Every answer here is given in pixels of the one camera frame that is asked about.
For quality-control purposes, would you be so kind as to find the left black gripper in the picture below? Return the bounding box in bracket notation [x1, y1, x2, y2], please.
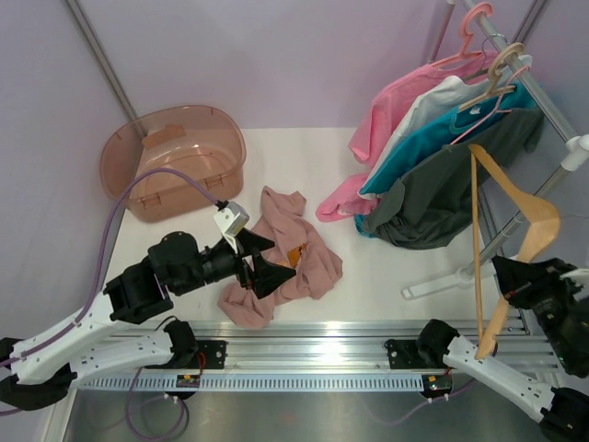
[174, 228, 296, 297]

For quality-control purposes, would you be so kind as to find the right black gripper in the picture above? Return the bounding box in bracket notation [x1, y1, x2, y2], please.
[491, 253, 583, 367]

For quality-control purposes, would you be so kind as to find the dusty pink printed t-shirt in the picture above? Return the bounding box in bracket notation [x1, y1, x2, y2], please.
[217, 186, 342, 329]

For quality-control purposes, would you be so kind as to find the wooden clothes hanger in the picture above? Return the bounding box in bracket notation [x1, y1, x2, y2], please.
[468, 144, 560, 360]

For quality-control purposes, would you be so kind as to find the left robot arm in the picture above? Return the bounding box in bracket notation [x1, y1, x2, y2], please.
[1, 229, 296, 413]

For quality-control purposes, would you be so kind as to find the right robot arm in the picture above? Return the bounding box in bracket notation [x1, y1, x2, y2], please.
[416, 257, 588, 441]

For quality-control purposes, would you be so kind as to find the dark grey t-shirt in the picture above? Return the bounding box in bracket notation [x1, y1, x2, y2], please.
[354, 108, 545, 250]

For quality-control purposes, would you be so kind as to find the teal t-shirt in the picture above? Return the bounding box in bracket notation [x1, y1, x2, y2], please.
[353, 85, 542, 238]

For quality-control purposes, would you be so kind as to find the thin pink hanger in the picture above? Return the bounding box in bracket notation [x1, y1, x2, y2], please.
[451, 65, 530, 145]

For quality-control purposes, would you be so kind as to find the white t-shirt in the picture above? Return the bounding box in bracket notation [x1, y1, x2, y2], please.
[357, 53, 533, 197]

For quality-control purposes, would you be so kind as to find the bright pink t-shirt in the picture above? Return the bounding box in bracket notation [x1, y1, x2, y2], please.
[316, 53, 491, 223]

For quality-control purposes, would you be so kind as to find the pink plastic hanger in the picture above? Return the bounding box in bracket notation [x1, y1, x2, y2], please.
[427, 1, 493, 68]

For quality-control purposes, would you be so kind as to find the transparent brown plastic basket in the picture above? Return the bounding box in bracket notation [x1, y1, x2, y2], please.
[99, 105, 247, 223]

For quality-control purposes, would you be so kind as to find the metal clothes rack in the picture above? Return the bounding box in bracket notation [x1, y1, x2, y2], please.
[402, 0, 589, 300]

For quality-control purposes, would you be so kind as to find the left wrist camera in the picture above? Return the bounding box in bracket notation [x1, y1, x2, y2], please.
[214, 200, 249, 252]

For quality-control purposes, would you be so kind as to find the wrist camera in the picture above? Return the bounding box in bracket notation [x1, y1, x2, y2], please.
[214, 200, 249, 252]
[560, 268, 589, 285]

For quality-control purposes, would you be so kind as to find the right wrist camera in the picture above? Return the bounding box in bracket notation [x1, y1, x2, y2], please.
[560, 268, 589, 285]

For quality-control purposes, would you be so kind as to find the aluminium mounting rail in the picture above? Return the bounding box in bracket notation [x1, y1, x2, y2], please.
[82, 320, 553, 374]

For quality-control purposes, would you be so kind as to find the white slotted cable duct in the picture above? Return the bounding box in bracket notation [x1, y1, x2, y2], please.
[81, 372, 424, 392]

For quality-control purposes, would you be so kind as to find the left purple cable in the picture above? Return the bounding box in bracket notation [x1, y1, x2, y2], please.
[0, 168, 222, 369]

